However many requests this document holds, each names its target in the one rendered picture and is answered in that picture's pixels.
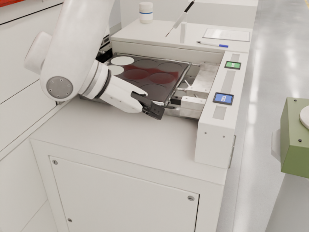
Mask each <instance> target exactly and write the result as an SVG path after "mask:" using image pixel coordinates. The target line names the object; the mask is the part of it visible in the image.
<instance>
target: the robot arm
mask: <svg viewBox="0 0 309 232"><path fill-rule="evenodd" d="M114 2H115V0H64V2H63V5H62V8H61V11H60V14H59V17H58V20H57V24H56V26H55V30H54V33H53V36H52V35H50V34H48V33H46V32H44V31H41V32H39V33H38V35H37V36H36V37H35V39H34V41H33V43H32V45H31V47H30V49H29V51H28V53H27V55H26V57H25V60H24V64H23V65H24V68H26V69H28V70H30V71H32V72H34V73H36V74H39V75H40V86H41V89H42V91H43V92H44V94H45V95H46V96H47V97H48V98H50V99H52V100H55V101H61V102H63V101H67V100H69V99H71V98H73V97H74V96H75V95H76V94H77V93H79V94H81V95H83V96H85V97H87V98H89V99H93V98H94V99H99V98H100V99H102V100H104V101H105V102H107V103H109V104H111V105H113V106H115V107H117V108H118V109H120V110H122V111H124V112H128V113H139V112H143V113H145V112H146V113H145V114H146V115H148V116H150V117H152V118H154V119H156V120H161V119H162V116H163V114H164V111H165V108H163V107H161V106H159V105H157V104H155V103H153V101H151V100H149V99H147V98H145V97H147V96H148V94H147V93H146V92H145V91H144V90H142V89H140V88H138V87H136V86H134V85H132V84H130V83H128V82H126V81H124V80H122V79H120V78H118V77H115V76H113V75H111V70H109V69H108V66H106V65H104V64H103V63H101V62H99V61H97V60H96V59H95V58H96V56H97V53H98V51H99V48H100V46H101V43H102V41H103V37H104V34H105V31H106V28H107V25H108V21H109V16H110V12H111V9H112V7H113V4H114ZM299 118H300V121H301V123H302V124H303V125H304V126H305V127H306V128H307V129H309V106H306V107H305V108H303V109H302V110H301V112H300V117H299Z"/></svg>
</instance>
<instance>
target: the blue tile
mask: <svg viewBox="0 0 309 232"><path fill-rule="evenodd" d="M215 100H216V101H222V102H228V103H231V100H232V96H228V95H222V94H217V95H216V98H215Z"/></svg>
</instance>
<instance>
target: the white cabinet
mask: <svg viewBox="0 0 309 232"><path fill-rule="evenodd" d="M30 142H31V145H32V148H33V151H34V155H35V158H36V161H37V164H38V168H39V171H40V174H41V178H42V181H43V184H44V187H45V191H46V194H47V197H48V201H49V204H50V207H51V211H52V214H53V217H54V220H55V223H56V226H57V230H58V232H216V228H217V222H218V217H219V212H220V207H221V202H222V197H223V191H224V186H222V185H218V184H214V183H211V182H206V181H202V180H198V179H194V178H190V177H186V176H182V175H178V174H173V173H169V172H165V171H161V170H157V169H153V168H148V167H145V166H141V165H137V164H133V163H129V162H124V161H120V160H116V159H112V158H108V157H103V156H99V155H95V154H91V153H88V152H84V151H79V150H75V149H71V148H67V147H63V146H59V145H54V144H50V143H47V142H42V141H38V140H34V139H30Z"/></svg>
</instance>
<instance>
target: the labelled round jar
mask: <svg viewBox="0 0 309 232"><path fill-rule="evenodd" d="M139 7H140V8H139V17H140V22H141V23H151V22H152V21H153V8H152V7H153V3H151V2H141V3H139Z"/></svg>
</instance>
